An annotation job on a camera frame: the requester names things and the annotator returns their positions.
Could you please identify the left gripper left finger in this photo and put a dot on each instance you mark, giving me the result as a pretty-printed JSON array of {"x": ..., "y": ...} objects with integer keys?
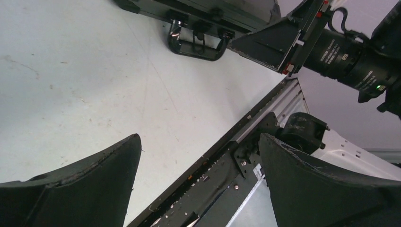
[{"x": 92, "y": 192}]

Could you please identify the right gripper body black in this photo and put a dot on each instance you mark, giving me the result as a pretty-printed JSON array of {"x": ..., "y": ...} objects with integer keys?
[{"x": 302, "y": 28}]

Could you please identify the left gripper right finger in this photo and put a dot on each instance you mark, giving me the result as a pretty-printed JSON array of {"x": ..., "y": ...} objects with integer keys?
[{"x": 309, "y": 192}]

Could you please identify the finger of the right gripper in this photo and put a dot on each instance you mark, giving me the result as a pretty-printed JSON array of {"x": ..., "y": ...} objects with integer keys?
[{"x": 273, "y": 47}]

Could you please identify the black poker set case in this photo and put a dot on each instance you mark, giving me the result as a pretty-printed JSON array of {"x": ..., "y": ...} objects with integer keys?
[{"x": 203, "y": 28}]

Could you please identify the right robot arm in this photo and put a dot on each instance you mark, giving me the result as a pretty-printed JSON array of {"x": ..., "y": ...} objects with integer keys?
[{"x": 370, "y": 65}]

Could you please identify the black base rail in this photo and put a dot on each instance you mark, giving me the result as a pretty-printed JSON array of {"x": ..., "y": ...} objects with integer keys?
[{"x": 213, "y": 189}]

